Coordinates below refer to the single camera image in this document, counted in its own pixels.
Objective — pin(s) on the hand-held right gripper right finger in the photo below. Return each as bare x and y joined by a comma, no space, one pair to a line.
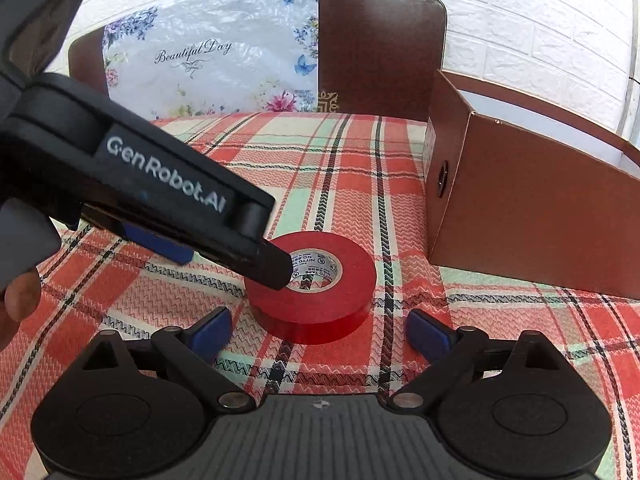
425,332

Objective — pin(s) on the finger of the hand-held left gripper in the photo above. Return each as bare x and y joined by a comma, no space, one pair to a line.
160,245
270,265

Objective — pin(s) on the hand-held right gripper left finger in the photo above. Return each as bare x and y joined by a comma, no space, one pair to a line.
212,332

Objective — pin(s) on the red tape roll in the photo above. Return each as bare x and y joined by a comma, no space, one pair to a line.
350,285

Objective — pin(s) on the brown cardboard box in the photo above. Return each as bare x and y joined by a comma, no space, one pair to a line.
525,210

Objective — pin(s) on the person's left hand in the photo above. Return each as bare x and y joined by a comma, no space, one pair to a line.
20,300

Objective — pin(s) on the plaid blanket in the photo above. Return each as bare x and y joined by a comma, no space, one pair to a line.
350,190

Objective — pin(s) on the floral plastic bag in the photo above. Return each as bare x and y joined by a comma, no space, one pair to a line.
225,80

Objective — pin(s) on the brown wooden headboard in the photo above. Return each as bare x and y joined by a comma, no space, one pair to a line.
380,50

